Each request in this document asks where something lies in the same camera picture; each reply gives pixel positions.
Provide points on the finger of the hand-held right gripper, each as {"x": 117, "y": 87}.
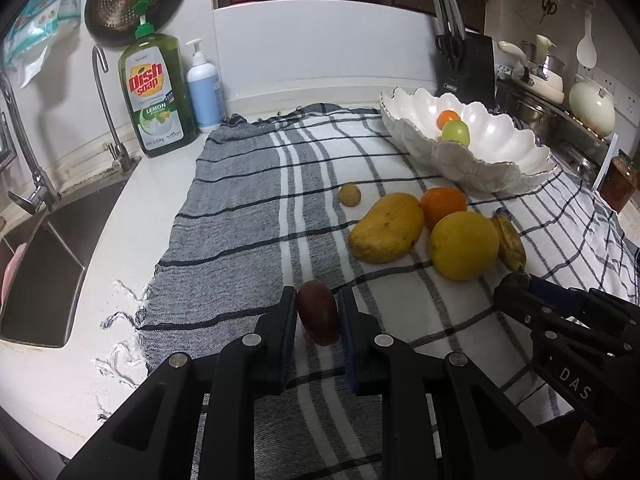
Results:
{"x": 520, "y": 300}
{"x": 547, "y": 290}

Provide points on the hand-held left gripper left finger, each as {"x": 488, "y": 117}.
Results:
{"x": 287, "y": 330}

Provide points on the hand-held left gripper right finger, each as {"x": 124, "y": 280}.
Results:
{"x": 349, "y": 340}

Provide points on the dark red plum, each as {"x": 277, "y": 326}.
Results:
{"x": 318, "y": 312}

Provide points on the small spotted banana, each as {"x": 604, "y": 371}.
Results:
{"x": 511, "y": 240}

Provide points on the round yellow citrus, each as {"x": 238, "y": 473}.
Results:
{"x": 465, "y": 245}

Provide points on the yellow mango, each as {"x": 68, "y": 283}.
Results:
{"x": 387, "y": 227}

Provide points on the large orange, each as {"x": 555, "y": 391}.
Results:
{"x": 445, "y": 205}

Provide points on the small yellow-brown round fruit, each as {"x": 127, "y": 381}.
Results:
{"x": 350, "y": 195}

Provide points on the white scalloped bowl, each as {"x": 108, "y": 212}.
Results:
{"x": 500, "y": 145}

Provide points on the grey white checked cloth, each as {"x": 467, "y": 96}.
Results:
{"x": 250, "y": 220}

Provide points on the glass jar of preserves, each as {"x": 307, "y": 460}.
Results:
{"x": 620, "y": 182}

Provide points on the green apple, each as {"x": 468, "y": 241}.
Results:
{"x": 455, "y": 132}

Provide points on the steel pot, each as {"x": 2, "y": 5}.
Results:
{"x": 530, "y": 110}

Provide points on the white egg-shaped jar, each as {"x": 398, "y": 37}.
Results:
{"x": 592, "y": 107}

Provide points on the small tangerine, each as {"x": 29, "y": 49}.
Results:
{"x": 446, "y": 117}

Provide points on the black knife block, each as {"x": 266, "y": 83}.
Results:
{"x": 475, "y": 70}

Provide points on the steel sink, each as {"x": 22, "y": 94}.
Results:
{"x": 55, "y": 260}

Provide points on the white rice spoon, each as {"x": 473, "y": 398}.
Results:
{"x": 586, "y": 47}

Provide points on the blue pump bottle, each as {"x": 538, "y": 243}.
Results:
{"x": 205, "y": 95}

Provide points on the black kitchen scissors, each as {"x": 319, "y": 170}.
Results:
{"x": 450, "y": 50}

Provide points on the thin gooseneck faucet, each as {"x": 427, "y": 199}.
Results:
{"x": 112, "y": 130}

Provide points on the green dish soap bottle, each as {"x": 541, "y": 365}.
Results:
{"x": 155, "y": 95}

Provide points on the pink sponge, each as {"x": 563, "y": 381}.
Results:
{"x": 12, "y": 275}

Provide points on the hanging black scissors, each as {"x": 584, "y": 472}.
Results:
{"x": 548, "y": 9}

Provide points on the chrome sink faucet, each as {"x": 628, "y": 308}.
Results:
{"x": 35, "y": 180}

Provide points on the metal colander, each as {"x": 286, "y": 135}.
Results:
{"x": 167, "y": 5}

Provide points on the light blue plastic package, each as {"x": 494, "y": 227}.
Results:
{"x": 45, "y": 20}

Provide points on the white wall outlet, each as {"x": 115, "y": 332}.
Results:
{"x": 607, "y": 82}

